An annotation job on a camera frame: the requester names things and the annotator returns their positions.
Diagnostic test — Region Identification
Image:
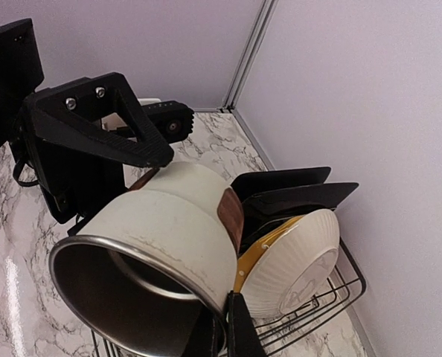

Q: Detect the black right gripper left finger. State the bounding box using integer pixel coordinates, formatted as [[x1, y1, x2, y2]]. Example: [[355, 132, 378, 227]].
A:
[[182, 308, 226, 357]]

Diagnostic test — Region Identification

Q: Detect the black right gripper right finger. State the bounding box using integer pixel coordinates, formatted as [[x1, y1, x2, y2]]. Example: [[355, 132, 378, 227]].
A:
[[227, 292, 267, 357]]

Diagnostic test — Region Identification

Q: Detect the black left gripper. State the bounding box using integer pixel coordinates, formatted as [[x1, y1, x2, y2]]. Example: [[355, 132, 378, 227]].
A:
[[7, 72, 174, 223]]

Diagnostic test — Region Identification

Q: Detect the round brown rim floral plate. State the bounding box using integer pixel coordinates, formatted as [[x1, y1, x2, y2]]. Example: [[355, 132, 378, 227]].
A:
[[239, 209, 340, 319]]

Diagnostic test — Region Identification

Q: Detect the brown grey metal-lined cup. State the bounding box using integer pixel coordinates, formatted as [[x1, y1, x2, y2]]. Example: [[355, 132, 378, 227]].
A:
[[49, 162, 243, 356]]

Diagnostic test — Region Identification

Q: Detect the white square floral plate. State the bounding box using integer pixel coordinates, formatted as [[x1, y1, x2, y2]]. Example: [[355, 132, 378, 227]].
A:
[[240, 182, 359, 253]]

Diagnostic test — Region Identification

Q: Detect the black square floral plate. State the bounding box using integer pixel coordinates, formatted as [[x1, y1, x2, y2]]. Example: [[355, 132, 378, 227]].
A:
[[231, 167, 331, 202]]

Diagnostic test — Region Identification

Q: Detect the yellow polka dot plate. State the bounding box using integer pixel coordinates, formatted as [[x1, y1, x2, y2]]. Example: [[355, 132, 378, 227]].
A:
[[234, 215, 303, 292]]

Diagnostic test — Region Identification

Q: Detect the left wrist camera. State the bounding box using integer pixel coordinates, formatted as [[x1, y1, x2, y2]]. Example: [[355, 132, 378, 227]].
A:
[[101, 97, 195, 144]]

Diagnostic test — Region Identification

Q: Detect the black wire dish rack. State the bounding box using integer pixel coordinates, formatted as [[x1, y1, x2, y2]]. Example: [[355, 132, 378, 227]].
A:
[[90, 241, 368, 357]]

